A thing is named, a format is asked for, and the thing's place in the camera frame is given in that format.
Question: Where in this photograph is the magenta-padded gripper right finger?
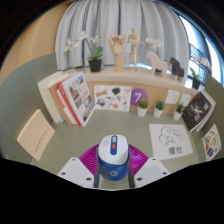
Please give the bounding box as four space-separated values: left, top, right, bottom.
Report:
127 144 171 189

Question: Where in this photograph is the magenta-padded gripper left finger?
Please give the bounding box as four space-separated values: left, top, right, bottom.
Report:
57 144 101 189

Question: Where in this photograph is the blue and white computer mouse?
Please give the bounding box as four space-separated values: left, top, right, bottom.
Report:
96 133 130 182

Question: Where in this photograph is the beige card with red text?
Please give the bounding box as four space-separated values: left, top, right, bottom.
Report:
16 108 56 162

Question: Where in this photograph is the small succulent in white pot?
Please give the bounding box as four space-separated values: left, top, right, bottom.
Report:
136 98 149 118
172 103 185 121
152 100 166 119

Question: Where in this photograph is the colourful food picture card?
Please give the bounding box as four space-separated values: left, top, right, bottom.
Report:
201 123 223 162

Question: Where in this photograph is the brown book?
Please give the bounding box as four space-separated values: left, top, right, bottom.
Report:
48 80 78 126

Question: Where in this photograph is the red and white photo magazine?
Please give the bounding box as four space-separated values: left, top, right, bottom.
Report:
56 71 97 128

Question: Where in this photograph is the black cover book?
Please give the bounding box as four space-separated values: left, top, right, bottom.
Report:
181 91 214 132

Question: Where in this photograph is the round purple number sign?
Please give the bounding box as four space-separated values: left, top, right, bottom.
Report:
130 87 149 107

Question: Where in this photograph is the white sticker picture sheet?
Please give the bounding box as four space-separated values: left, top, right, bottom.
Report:
93 84 133 113

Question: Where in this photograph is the thick white book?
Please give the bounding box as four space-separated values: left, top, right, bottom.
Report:
36 70 68 124

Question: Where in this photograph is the black wooden horse figure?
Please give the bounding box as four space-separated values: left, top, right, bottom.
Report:
168 56 185 80

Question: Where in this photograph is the wooden hand model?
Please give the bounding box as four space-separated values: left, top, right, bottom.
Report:
108 32 127 73

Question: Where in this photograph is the wooden artist mannequin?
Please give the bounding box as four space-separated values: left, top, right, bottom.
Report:
125 27 148 72

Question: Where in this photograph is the grey curtain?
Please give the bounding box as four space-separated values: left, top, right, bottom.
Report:
54 0 191 73

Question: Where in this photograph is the window with dark frame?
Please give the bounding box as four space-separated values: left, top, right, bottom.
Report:
179 16 224 84

